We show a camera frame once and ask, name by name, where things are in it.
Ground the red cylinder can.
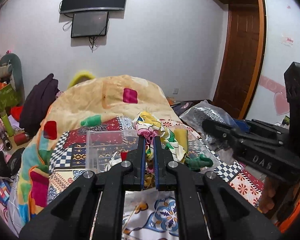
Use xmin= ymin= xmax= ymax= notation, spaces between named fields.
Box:
xmin=14 ymin=132 xmax=30 ymax=146

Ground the pink heart wall sticker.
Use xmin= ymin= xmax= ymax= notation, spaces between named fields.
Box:
xmin=274 ymin=92 xmax=289 ymax=115

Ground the red velvet pouch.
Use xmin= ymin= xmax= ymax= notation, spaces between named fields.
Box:
xmin=120 ymin=152 xmax=128 ymax=161

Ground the person's hand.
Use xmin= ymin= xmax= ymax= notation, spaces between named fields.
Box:
xmin=258 ymin=177 xmax=280 ymax=214

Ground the brown wooden door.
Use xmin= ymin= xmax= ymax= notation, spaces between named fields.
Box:
xmin=212 ymin=0 xmax=265 ymax=119

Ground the patchwork patterned blanket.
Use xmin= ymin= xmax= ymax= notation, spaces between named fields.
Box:
xmin=47 ymin=116 xmax=263 ymax=239

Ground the clear plastic storage box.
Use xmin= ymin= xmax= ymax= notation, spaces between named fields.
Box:
xmin=85 ymin=129 xmax=139 ymax=173

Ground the grey green plush toy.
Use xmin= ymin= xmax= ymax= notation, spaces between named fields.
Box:
xmin=0 ymin=53 xmax=25 ymax=100

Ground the silver plastic bag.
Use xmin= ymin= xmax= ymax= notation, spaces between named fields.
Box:
xmin=179 ymin=100 xmax=238 ymax=159

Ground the beige fleece blanket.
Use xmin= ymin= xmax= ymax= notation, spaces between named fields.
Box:
xmin=10 ymin=75 xmax=179 ymax=224

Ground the yellow fuzzy plush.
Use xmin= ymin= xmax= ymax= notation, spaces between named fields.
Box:
xmin=68 ymin=70 xmax=95 ymax=88

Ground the black plastic bag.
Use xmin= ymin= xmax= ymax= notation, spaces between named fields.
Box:
xmin=0 ymin=147 xmax=25 ymax=180

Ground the green knitted cloth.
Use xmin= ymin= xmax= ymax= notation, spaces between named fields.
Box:
xmin=184 ymin=154 xmax=213 ymax=171

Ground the dark purple coat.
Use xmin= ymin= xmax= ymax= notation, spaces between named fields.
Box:
xmin=19 ymin=74 xmax=59 ymax=137

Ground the small wall monitor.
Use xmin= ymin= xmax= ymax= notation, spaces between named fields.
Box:
xmin=71 ymin=11 xmax=109 ymax=38

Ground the green cardboard box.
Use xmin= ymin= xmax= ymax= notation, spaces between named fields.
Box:
xmin=0 ymin=84 xmax=22 ymax=113

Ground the wall power outlet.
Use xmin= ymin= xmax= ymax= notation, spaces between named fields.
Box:
xmin=173 ymin=88 xmax=179 ymax=94

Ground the white drawstring pouch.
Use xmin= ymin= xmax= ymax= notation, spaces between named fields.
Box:
xmin=104 ymin=151 xmax=122 ymax=172

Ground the floral patterned cloth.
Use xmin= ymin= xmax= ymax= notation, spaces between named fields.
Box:
xmin=132 ymin=111 xmax=188 ymax=175

